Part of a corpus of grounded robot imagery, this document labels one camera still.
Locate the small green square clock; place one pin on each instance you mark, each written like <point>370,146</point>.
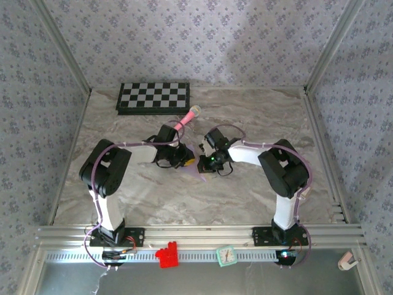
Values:
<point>226,256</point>

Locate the aluminium side rail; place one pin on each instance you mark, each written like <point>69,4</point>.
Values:
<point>70,138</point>
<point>325,159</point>

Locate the aluminium mounting rail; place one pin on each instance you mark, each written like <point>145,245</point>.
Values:
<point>199,235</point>

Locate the lavender paper sheet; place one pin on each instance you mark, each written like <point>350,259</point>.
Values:
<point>196,171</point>

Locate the pink plastic hook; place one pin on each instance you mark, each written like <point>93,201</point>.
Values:
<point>346,262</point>

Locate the grey sheet metal shelf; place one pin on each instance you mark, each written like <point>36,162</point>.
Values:
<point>199,281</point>

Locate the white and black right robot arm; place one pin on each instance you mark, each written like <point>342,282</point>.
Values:
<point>284,212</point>

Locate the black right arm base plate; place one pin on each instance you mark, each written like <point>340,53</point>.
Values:
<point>261,236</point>

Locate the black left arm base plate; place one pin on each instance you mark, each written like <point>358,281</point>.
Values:
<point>135,238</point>

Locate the aluminium frame post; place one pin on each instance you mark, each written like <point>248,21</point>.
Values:
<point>333,46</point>

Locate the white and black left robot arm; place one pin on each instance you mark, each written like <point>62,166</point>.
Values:
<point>107,212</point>

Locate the black and white chessboard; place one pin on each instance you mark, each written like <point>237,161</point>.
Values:
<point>153,98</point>

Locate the pink toy microphone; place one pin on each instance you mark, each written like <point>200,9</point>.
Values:
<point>188,116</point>

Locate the beige tag on right arm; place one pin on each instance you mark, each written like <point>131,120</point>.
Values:
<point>304,193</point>

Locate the red toy brick block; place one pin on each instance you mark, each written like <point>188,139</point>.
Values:
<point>167,255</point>

